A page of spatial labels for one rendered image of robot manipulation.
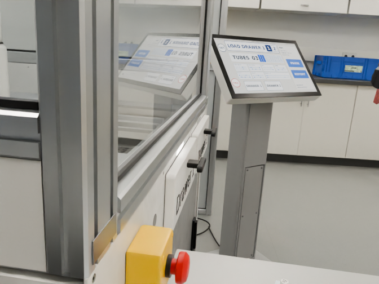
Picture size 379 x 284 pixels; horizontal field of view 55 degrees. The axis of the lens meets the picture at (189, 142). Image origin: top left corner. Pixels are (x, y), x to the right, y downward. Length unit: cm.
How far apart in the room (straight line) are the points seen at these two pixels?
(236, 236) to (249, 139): 49
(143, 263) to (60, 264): 13
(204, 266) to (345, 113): 342
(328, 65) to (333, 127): 63
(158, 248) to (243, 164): 126
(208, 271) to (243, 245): 121
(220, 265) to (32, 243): 42
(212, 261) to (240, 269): 5
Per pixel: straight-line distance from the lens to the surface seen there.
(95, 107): 32
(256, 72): 158
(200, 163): 76
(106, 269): 40
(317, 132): 396
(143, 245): 46
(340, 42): 463
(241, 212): 179
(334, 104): 395
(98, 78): 32
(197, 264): 71
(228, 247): 189
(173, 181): 64
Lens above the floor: 115
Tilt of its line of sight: 15 degrees down
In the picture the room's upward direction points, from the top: 3 degrees clockwise
